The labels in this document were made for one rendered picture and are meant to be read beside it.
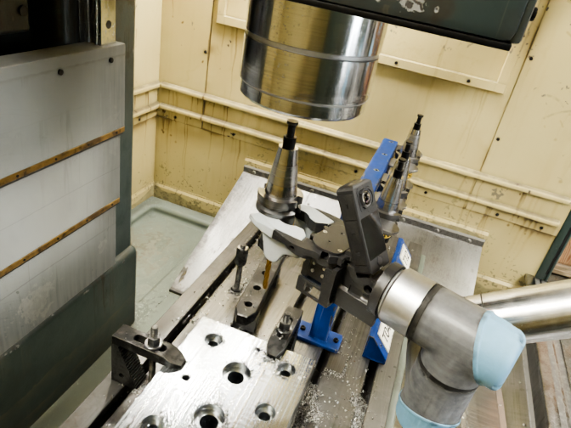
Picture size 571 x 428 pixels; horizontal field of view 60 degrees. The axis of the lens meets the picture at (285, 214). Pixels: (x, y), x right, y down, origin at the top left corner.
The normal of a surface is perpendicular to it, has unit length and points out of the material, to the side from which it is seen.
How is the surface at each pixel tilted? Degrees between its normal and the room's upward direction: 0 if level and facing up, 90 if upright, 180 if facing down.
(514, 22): 90
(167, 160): 90
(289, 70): 90
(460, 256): 24
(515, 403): 17
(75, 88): 90
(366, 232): 60
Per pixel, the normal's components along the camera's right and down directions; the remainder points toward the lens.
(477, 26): -0.37, 0.71
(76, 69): 0.92, 0.33
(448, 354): -0.65, 0.30
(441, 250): 0.02, -0.61
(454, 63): -0.33, 0.41
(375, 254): 0.73, -0.05
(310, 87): 0.03, 0.50
